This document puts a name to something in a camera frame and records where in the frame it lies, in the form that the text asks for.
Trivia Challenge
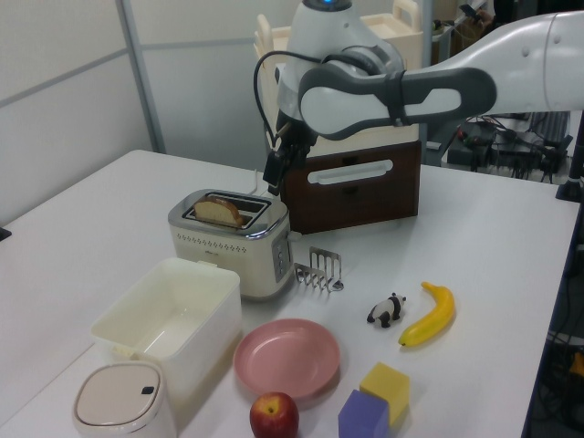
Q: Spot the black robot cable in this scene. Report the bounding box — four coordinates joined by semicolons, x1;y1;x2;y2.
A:
253;50;328;154

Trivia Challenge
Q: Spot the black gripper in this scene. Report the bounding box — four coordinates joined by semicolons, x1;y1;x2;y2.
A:
263;113;317;197

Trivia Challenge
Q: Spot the panda toy figure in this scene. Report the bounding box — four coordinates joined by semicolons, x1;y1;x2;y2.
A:
366;292;408;329

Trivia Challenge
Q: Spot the white plastic storage box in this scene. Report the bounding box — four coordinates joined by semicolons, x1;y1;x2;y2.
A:
89;257;243;403

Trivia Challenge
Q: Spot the red apple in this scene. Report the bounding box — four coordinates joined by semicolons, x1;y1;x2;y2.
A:
248;391;300;438

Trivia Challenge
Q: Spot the black cable bundle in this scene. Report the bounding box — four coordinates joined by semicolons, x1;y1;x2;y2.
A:
446;113;577;183

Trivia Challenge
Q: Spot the cream and chrome toaster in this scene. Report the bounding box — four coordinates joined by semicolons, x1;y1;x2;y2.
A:
167;188;293;302

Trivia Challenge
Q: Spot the toasted bread slice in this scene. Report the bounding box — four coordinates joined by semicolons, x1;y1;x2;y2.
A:
193;192;246;228

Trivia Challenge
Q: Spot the small white lidded bin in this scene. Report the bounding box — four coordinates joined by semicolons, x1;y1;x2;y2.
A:
71;362;178;438

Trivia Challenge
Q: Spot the black camera stand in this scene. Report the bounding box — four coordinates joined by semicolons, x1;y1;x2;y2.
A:
554;131;584;203

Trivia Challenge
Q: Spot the purple foam cube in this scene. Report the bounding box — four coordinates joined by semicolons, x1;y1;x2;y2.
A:
338;389;391;438

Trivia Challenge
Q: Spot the yellow banana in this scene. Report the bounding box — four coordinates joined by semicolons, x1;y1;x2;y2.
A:
398;281;456;350

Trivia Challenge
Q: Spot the yellow foam cube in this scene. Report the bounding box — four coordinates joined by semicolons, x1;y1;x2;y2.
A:
359;362;411;423

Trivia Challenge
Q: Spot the metal toast rack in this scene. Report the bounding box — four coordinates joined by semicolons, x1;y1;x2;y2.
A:
294;246;346;297

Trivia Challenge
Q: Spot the pink plate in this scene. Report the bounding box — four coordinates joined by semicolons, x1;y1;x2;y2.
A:
233;318;342;399

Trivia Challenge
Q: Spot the grey partition frame post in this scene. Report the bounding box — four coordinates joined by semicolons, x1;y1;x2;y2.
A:
119;0;166;154

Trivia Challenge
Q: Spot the brown wooden drawer box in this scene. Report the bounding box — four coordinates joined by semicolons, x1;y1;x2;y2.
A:
277;121;422;235

